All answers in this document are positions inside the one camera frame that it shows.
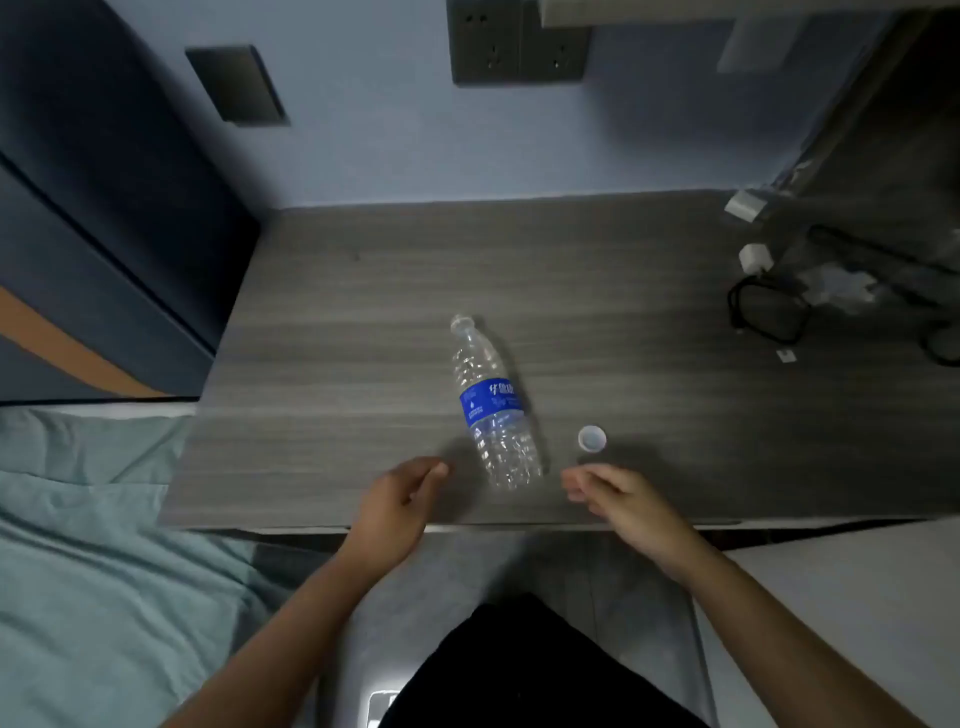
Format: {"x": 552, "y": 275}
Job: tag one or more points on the small white paper scrap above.
{"x": 786, "y": 355}

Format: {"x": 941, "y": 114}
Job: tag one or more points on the white charger plug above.
{"x": 745, "y": 205}
{"x": 754, "y": 259}

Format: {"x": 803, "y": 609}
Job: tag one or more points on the white crumpled wrapper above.
{"x": 840, "y": 287}

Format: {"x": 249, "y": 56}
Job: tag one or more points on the dark blue padded headboard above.
{"x": 90, "y": 187}

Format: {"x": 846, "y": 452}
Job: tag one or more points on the clear plastic bag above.
{"x": 907, "y": 259}

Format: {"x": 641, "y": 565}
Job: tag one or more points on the dark blank wall plate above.
{"x": 236, "y": 84}

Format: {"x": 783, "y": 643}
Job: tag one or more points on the clear plastic water bottle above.
{"x": 495, "y": 405}

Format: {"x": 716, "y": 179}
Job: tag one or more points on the person's left hand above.
{"x": 390, "y": 517}

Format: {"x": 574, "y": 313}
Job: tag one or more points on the white bottle cap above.
{"x": 592, "y": 439}

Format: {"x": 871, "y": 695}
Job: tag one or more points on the person's black trousers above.
{"x": 540, "y": 667}

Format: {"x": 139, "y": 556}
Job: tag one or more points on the light green bed sheet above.
{"x": 97, "y": 585}

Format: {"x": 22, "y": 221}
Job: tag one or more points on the dark wooden side panel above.
{"x": 900, "y": 150}

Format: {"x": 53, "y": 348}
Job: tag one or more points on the grey wall socket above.
{"x": 484, "y": 41}
{"x": 555, "y": 41}

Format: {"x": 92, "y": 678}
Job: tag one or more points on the person's left forearm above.
{"x": 277, "y": 652}

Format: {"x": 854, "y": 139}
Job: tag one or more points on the person's right hand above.
{"x": 637, "y": 517}

